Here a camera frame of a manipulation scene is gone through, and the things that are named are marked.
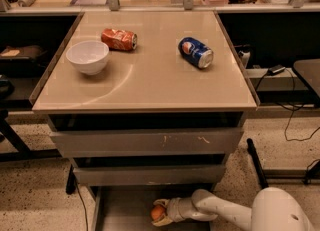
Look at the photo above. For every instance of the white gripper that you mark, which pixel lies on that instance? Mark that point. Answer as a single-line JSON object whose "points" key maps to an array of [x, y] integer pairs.
{"points": [[174, 210]]}

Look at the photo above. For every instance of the orange fruit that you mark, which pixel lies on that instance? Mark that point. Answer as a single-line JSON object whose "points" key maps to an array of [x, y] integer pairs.
{"points": [[157, 212]]}

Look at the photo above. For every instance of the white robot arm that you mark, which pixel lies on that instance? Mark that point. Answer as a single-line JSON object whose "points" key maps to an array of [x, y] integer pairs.
{"points": [[273, 209]]}

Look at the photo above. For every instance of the middle grey drawer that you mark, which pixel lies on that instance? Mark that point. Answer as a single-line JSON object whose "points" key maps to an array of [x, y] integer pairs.
{"points": [[149, 175]]}

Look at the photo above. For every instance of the open bottom grey drawer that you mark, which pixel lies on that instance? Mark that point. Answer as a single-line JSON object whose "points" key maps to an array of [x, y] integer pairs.
{"points": [[127, 208]]}

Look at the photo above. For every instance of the top grey drawer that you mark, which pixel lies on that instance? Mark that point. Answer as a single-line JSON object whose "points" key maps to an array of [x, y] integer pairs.
{"points": [[149, 142]]}

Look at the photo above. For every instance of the grey drawer cabinet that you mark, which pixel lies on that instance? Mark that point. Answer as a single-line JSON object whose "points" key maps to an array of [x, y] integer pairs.
{"points": [[152, 87]]}

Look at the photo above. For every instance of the black floor bar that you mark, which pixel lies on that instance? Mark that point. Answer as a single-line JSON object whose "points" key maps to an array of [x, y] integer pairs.
{"points": [[256, 161]]}

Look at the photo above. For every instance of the blue Pepsi can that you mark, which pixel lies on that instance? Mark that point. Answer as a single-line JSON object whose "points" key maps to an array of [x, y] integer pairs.
{"points": [[195, 52]]}

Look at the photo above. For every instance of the white bowl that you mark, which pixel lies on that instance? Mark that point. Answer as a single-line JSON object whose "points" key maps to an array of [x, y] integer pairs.
{"points": [[88, 57]]}

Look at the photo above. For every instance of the black power adapter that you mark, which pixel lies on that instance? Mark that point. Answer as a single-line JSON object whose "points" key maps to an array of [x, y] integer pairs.
{"points": [[275, 70]]}

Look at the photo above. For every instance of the red crushed soda can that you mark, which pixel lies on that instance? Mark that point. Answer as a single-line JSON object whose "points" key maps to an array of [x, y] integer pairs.
{"points": [[119, 39]]}

